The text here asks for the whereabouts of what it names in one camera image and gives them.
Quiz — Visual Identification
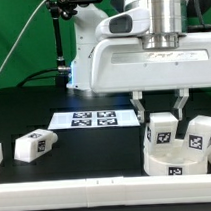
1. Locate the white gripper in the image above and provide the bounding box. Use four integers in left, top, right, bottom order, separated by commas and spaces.
90, 7, 211, 123

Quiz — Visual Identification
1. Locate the white round stool seat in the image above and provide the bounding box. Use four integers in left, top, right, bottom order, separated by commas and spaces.
143, 139, 208, 176

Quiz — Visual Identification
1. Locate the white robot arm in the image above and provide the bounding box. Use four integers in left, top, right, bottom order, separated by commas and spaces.
68, 0, 211, 121

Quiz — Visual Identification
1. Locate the white marker sheet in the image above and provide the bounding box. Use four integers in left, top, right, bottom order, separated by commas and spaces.
48, 109, 140, 130

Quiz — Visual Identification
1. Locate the white front rail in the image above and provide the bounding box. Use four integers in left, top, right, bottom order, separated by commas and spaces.
0, 174, 211, 211

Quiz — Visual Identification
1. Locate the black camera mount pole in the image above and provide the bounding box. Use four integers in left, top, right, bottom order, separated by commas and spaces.
46, 0, 77, 88

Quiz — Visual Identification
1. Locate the black cable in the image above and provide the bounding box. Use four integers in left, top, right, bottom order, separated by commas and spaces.
15, 67, 71, 88

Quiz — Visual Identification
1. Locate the white cable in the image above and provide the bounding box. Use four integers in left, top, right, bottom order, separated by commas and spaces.
0, 0, 58, 85

